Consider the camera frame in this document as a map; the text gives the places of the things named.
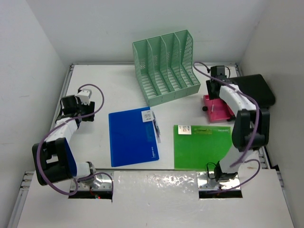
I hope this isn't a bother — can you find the black pink drawer box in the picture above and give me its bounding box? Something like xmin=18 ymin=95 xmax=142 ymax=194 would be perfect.
xmin=202 ymin=74 xmax=276 ymax=122

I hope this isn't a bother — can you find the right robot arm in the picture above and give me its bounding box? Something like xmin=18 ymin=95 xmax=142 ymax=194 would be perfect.
xmin=206 ymin=66 xmax=275 ymax=181

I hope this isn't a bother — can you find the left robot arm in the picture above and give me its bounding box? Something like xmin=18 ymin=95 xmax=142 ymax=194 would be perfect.
xmin=40 ymin=95 xmax=95 ymax=183

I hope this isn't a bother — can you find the blue clip file folder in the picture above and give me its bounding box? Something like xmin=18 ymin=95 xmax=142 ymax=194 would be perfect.
xmin=108 ymin=107 xmax=159 ymax=167

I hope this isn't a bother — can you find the green file organizer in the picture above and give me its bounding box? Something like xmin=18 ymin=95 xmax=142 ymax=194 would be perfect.
xmin=132 ymin=30 xmax=201 ymax=107

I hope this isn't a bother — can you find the blue pen in package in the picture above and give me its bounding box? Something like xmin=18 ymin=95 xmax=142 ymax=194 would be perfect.
xmin=152 ymin=111 xmax=161 ymax=143

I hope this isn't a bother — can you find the green clip file folder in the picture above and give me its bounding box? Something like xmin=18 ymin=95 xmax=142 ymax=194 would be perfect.
xmin=173 ymin=125 xmax=232 ymax=171

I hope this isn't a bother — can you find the white front board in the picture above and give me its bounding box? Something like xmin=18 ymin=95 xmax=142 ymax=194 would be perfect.
xmin=18 ymin=170 xmax=293 ymax=228

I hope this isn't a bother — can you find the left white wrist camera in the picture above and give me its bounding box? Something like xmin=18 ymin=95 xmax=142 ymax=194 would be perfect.
xmin=76 ymin=89 xmax=92 ymax=105

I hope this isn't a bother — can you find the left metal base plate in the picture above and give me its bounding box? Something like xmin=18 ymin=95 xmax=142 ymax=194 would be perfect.
xmin=77 ymin=171 xmax=114 ymax=191

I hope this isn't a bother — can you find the metal base plate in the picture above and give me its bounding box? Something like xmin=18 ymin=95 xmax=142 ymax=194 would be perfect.
xmin=77 ymin=171 xmax=114 ymax=191
xmin=197 ymin=171 xmax=240 ymax=191

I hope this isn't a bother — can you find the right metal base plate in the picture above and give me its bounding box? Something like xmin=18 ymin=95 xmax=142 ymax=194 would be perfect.
xmin=197 ymin=171 xmax=240 ymax=191

